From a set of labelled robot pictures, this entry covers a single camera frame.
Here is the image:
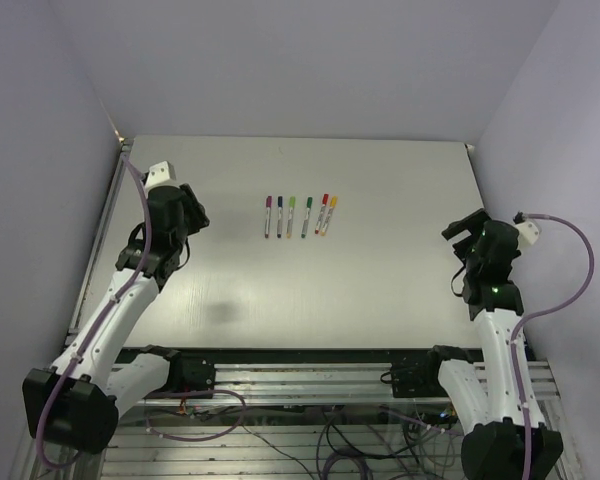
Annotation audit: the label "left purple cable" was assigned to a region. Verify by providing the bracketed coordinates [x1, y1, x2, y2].
[33, 153, 246, 471]

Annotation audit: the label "blue end white pen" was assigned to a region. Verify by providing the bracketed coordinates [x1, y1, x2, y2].
[276, 203, 284, 239]

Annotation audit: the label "yellow end white pen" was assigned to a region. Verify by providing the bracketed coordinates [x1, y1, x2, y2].
[320, 203, 336, 236]

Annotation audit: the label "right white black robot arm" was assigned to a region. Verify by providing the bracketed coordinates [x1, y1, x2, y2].
[420, 209, 564, 479]

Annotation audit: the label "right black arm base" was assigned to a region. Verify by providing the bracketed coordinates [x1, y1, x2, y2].
[380, 345, 483, 398]

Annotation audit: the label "purple end white pen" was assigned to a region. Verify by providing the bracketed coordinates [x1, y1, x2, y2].
[264, 200, 272, 239]

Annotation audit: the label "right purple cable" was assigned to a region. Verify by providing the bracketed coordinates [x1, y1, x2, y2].
[509, 212, 596, 480]

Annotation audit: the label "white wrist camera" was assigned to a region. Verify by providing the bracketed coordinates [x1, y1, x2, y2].
[144, 161, 178, 192]
[513, 212, 541, 251]

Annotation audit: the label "red end white pen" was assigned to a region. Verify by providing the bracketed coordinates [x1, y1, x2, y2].
[314, 200, 327, 235]

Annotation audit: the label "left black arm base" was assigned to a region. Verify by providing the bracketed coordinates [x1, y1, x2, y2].
[140, 345, 216, 399]

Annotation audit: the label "purple cable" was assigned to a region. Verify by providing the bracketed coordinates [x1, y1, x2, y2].
[509, 212, 596, 480]
[33, 153, 246, 471]

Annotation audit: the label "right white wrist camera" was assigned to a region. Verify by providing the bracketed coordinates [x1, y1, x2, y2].
[513, 212, 541, 251]

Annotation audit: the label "loose cables under table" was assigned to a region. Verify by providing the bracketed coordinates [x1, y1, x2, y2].
[144, 399, 486, 480]

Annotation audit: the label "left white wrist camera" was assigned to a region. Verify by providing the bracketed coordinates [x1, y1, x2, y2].
[144, 161, 178, 192]

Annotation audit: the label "aluminium rail frame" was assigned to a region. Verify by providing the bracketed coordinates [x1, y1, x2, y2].
[33, 361, 561, 406]

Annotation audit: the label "dark green end white pen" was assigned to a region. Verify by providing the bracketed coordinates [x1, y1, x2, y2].
[301, 205, 312, 239]

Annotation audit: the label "light green end white pen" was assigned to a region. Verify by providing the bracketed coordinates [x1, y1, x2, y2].
[286, 203, 295, 239]

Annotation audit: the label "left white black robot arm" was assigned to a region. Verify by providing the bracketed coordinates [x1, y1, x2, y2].
[22, 184, 209, 454]

